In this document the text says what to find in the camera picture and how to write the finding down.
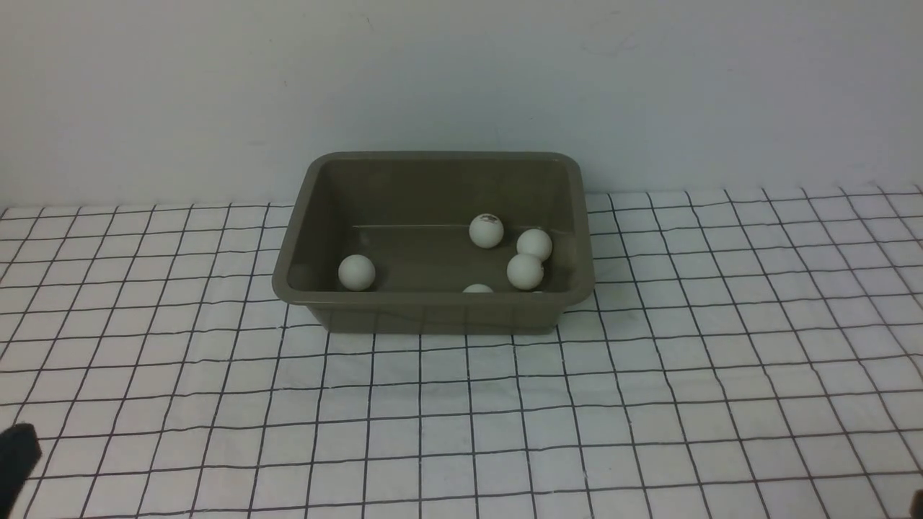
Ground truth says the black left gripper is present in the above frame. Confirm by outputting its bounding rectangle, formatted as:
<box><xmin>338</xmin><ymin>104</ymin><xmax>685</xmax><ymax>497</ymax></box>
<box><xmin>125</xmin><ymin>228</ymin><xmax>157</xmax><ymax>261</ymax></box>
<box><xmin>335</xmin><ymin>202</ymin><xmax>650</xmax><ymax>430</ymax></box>
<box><xmin>0</xmin><ymin>423</ymin><xmax>43</xmax><ymax>515</ymax></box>

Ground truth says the white marked ping-pong ball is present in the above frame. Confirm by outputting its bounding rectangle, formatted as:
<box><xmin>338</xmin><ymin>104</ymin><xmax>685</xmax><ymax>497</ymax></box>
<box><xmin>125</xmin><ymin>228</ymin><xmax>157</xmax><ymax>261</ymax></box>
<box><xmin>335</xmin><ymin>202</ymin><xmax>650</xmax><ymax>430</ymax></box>
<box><xmin>505</xmin><ymin>253</ymin><xmax>544</xmax><ymax>291</ymax></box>

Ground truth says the olive green plastic bin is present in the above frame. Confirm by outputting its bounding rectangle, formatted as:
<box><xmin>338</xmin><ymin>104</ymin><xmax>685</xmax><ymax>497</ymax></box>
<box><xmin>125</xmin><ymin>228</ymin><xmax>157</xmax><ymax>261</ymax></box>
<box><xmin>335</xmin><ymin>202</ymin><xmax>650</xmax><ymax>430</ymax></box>
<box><xmin>273</xmin><ymin>151</ymin><xmax>596</xmax><ymax>335</ymax></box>

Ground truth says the white grid-pattern tablecloth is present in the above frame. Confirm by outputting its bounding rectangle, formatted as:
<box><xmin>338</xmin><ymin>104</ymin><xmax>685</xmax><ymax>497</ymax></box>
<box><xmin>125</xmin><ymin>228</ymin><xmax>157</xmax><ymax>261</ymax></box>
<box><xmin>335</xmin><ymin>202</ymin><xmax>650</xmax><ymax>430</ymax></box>
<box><xmin>1</xmin><ymin>186</ymin><xmax>922</xmax><ymax>518</ymax></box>

